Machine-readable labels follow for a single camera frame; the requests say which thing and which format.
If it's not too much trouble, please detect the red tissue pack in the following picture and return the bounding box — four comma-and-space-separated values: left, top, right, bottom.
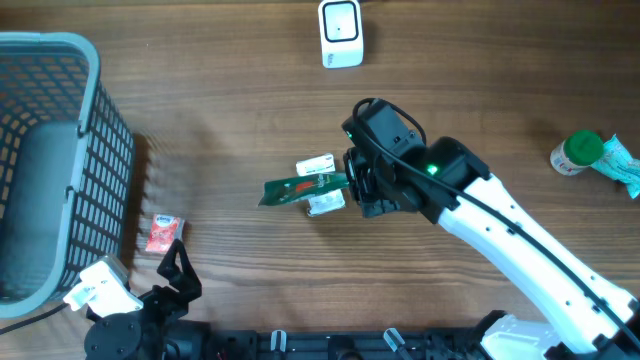
145, 214, 185, 254

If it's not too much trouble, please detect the white small packet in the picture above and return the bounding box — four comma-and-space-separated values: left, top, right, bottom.
296, 153, 346, 217

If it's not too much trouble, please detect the green gloves package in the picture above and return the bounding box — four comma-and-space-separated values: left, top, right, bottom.
258, 172, 349, 206

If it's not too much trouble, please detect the green lid Knorr jar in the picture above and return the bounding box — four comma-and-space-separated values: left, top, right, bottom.
550, 130, 604, 176

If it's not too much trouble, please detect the toilet tissue wipes pack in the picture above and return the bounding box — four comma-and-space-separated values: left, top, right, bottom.
591, 135, 640, 199

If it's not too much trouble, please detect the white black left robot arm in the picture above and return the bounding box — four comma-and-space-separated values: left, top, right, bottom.
84, 240, 209, 360

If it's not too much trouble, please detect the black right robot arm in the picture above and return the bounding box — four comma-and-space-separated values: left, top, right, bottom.
342, 98, 639, 359

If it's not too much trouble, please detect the white barcode scanner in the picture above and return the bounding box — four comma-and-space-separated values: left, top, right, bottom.
318, 0, 364, 69

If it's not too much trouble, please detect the grey plastic basket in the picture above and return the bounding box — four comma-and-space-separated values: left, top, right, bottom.
1, 32, 135, 319

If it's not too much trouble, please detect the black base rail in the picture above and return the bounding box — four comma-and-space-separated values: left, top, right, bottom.
201, 328, 488, 360

